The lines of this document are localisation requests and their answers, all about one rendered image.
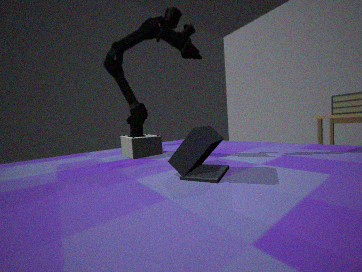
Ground grey square panel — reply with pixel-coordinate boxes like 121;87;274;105
168;126;229;183

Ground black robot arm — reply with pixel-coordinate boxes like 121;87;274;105
103;7;196;137

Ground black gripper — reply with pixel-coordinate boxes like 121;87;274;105
169;31;202;59

